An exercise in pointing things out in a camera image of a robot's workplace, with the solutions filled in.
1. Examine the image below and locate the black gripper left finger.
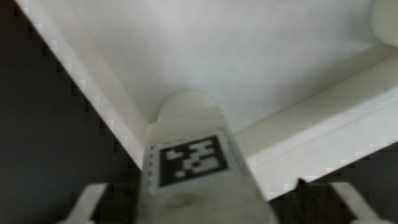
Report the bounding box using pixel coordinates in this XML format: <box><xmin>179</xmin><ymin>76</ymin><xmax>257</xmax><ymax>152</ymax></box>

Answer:
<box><xmin>56</xmin><ymin>182</ymin><xmax>139</xmax><ymax>224</ymax></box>

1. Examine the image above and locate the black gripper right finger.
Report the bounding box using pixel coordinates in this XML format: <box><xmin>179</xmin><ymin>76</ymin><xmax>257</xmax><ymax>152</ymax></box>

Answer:
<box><xmin>271</xmin><ymin>180</ymin><xmax>386</xmax><ymax>224</ymax></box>

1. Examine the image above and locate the white table leg with tag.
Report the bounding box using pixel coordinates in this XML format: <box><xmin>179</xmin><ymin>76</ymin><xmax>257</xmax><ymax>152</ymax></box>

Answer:
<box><xmin>136</xmin><ymin>90</ymin><xmax>280</xmax><ymax>224</ymax></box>

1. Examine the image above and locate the white square tabletop tray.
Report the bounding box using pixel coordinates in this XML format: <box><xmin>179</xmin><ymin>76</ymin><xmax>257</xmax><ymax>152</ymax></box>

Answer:
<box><xmin>15</xmin><ymin>0</ymin><xmax>398</xmax><ymax>198</ymax></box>

